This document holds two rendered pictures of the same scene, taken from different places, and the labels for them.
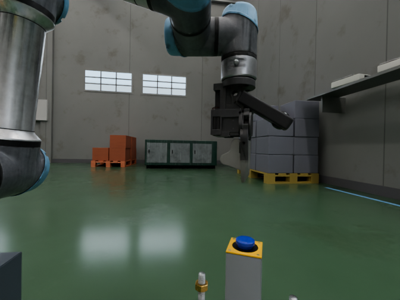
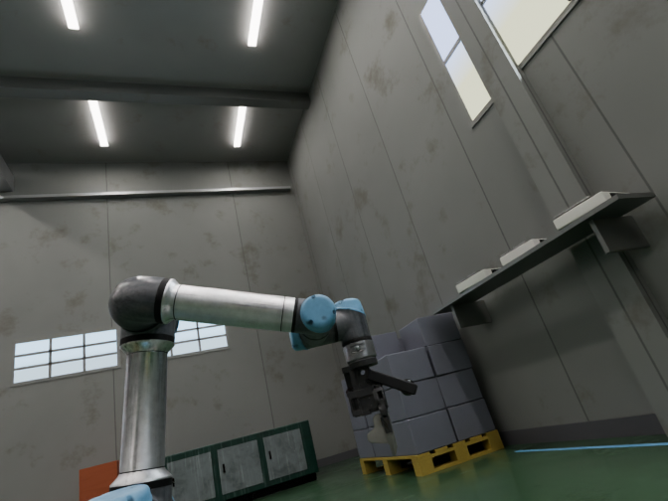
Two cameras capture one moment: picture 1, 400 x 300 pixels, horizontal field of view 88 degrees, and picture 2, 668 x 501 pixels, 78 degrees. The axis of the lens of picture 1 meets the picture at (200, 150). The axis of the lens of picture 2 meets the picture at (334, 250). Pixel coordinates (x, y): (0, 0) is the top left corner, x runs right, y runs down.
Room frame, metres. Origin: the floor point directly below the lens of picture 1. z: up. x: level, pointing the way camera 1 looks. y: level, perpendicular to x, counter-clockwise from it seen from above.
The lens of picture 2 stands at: (-0.54, 0.18, 0.54)
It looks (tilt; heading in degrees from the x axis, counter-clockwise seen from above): 23 degrees up; 345
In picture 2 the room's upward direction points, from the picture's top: 15 degrees counter-clockwise
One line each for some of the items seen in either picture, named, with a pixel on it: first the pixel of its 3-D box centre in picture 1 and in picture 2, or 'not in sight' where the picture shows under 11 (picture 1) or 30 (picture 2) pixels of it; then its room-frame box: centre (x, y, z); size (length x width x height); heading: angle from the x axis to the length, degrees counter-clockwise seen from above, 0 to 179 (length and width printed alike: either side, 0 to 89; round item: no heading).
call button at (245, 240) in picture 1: (244, 243); not in sight; (0.44, -0.10, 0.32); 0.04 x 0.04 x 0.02
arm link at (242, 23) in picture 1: (237, 36); (350, 322); (0.45, -0.08, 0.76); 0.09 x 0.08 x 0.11; 88
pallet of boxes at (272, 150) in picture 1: (272, 142); (406, 396); (3.93, -1.36, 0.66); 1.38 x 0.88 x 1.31; 9
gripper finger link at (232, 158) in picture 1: (234, 160); (380, 435); (0.43, -0.07, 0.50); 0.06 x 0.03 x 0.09; 72
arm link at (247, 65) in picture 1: (238, 72); (360, 353); (0.45, -0.08, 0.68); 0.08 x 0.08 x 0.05
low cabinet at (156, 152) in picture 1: (180, 153); (237, 468); (6.07, 0.59, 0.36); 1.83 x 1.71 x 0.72; 99
